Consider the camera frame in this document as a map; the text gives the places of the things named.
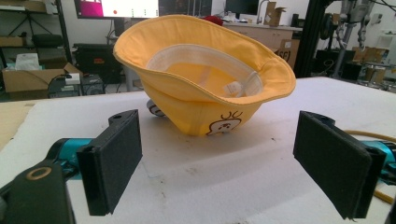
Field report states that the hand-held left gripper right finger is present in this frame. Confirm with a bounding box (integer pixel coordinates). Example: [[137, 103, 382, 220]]
[[292, 110, 396, 220]]

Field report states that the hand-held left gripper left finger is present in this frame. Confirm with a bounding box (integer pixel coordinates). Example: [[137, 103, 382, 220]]
[[46, 108, 144, 217]]

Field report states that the yellow bucket hat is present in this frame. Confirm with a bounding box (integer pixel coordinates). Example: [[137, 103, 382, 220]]
[[112, 14, 297, 137]]

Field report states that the white power adapter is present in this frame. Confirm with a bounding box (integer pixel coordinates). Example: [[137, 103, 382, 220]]
[[64, 73, 81, 86]]

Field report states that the black equipment case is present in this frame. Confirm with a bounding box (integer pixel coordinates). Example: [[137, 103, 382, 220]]
[[73, 43, 123, 85]]

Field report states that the open cardboard box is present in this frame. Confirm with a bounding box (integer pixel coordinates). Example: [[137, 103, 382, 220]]
[[1, 62, 84, 101]]

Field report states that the grey metal stand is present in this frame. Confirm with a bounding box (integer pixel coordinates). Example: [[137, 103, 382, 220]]
[[332, 0, 372, 79]]

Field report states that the wooden counter cabinet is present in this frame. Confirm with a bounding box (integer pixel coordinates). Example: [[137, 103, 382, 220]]
[[222, 21, 304, 70]]

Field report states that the black metal shelf rack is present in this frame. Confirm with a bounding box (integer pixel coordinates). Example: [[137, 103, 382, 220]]
[[0, 0, 73, 68]]

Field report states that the small cardboard box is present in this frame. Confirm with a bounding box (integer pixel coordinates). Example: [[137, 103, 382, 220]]
[[263, 1, 287, 27]]

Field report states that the red object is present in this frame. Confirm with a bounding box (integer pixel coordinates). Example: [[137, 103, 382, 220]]
[[204, 15, 224, 27]]

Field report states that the yellow cable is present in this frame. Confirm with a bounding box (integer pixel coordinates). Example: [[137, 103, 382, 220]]
[[345, 129, 396, 205]]

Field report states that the black aluminium frame post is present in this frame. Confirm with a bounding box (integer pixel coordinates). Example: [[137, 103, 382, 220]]
[[293, 0, 330, 78]]

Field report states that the wall monitor screen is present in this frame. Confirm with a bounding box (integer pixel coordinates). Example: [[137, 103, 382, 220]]
[[74, 0, 161, 20]]

